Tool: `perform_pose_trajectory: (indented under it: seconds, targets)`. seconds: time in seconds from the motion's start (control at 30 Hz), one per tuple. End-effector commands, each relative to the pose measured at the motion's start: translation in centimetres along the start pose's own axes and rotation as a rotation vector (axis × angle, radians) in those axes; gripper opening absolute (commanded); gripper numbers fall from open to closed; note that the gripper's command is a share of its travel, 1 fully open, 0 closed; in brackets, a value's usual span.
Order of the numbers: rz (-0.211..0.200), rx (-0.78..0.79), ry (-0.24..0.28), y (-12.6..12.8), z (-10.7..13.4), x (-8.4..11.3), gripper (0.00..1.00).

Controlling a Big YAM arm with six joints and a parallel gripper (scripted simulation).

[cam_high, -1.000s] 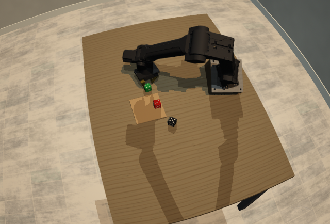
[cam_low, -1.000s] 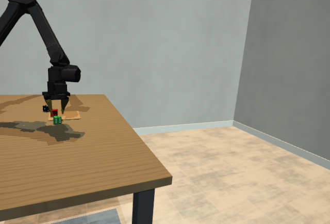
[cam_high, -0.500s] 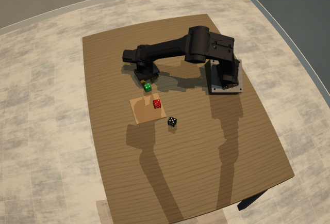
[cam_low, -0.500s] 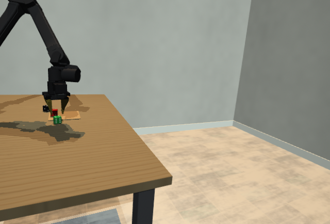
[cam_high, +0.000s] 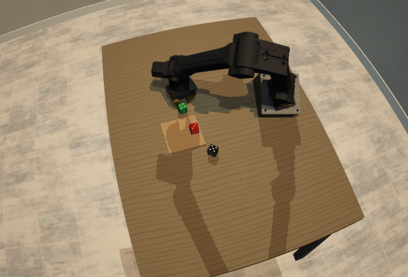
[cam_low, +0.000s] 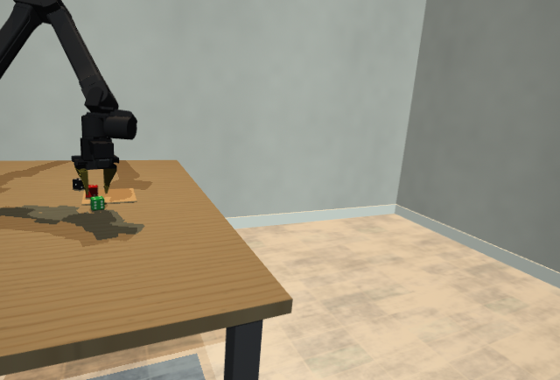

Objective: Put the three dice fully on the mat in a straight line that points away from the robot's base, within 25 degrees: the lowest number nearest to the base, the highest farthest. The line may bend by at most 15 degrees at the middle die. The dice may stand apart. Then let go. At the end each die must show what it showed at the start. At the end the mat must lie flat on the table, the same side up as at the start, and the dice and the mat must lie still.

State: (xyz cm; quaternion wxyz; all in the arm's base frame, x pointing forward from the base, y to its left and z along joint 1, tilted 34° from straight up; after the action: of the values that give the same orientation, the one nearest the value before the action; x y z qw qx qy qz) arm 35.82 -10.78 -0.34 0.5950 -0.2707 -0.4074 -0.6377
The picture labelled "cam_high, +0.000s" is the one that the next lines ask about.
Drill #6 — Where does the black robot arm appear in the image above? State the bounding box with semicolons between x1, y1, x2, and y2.
151;32;296;110

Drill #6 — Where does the black die with white pips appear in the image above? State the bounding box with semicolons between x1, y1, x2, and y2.
208;144;219;157

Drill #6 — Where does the red die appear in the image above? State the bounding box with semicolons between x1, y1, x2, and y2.
189;123;199;135

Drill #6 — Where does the green die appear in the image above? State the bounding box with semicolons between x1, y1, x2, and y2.
178;103;187;114

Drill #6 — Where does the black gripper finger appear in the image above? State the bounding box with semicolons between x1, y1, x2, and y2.
173;98;180;108
186;94;196;103

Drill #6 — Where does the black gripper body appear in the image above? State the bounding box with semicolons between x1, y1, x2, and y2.
165;77;197;100

